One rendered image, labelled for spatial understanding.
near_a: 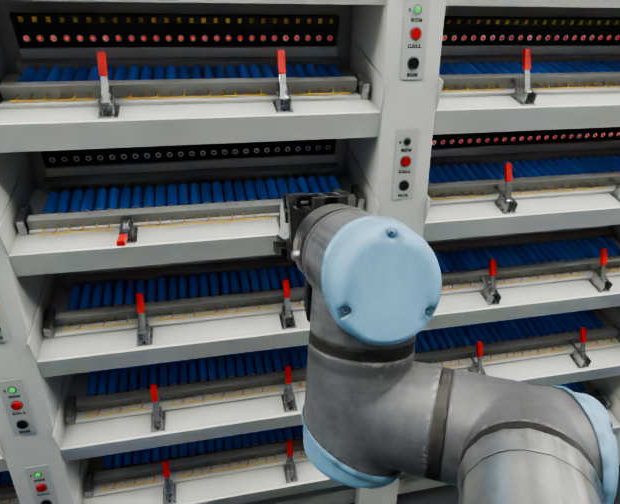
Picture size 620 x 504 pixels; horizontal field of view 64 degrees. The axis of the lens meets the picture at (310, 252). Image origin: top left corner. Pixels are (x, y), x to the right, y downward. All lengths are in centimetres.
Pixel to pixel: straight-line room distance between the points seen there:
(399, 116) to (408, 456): 59
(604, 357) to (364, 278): 110
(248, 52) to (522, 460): 80
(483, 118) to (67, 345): 84
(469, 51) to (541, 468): 88
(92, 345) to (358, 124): 61
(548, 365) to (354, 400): 95
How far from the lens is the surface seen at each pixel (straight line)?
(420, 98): 87
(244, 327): 96
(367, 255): 36
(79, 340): 100
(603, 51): 128
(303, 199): 58
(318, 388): 42
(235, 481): 123
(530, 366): 130
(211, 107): 83
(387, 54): 85
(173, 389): 110
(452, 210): 99
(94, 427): 112
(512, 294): 115
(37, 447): 112
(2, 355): 100
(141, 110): 83
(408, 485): 140
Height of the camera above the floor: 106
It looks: 24 degrees down
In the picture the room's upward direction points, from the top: straight up
